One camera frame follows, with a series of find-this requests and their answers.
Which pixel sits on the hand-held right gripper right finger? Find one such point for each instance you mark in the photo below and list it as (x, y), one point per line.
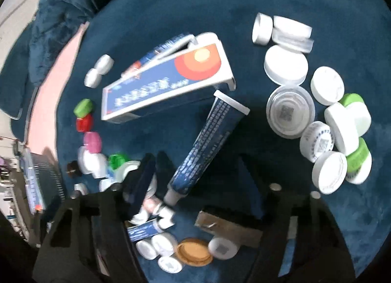
(252, 179)

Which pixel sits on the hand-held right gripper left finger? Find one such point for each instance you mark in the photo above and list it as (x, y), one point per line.
(142, 179)

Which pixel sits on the blue orange-dot carton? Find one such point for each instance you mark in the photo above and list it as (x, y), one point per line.
(158, 93)

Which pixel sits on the blue round mesh basket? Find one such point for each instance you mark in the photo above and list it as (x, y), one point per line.
(45, 179)

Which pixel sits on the small pink vial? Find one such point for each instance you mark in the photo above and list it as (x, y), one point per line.
(151, 205)

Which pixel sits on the translucent green bottle cap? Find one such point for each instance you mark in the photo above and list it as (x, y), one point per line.
(116, 160)

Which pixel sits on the small blue tube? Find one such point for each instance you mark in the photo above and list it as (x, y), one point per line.
(143, 230)

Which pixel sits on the grey long box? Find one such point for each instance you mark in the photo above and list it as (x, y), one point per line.
(232, 229)

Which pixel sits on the blue ointment tube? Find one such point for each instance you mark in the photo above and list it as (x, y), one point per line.
(207, 136)

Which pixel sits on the pink bottle cap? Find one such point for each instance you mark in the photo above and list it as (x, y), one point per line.
(92, 142)

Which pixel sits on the dark brown bottle cap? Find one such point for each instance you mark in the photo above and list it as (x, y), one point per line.
(73, 169)

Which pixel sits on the red bottle cap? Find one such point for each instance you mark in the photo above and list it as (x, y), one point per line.
(84, 123)

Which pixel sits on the tan brown lid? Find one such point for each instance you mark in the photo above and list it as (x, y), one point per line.
(194, 252)

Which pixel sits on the light green bottle cap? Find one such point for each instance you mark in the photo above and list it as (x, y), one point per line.
(83, 108)

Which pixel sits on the green white bottle cap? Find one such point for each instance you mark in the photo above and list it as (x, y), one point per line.
(352, 101)
(360, 151)

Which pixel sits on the large pale round lid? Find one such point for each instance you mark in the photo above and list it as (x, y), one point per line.
(285, 64)

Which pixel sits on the pile of white bottle caps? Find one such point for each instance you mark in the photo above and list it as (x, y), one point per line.
(327, 84)

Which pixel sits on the pink towel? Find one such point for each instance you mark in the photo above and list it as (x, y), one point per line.
(45, 102)

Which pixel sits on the dark blue pillow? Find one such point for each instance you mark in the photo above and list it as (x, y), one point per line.
(15, 87)

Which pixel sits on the dark blue plush quilt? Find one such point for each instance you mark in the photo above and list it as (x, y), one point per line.
(61, 4)

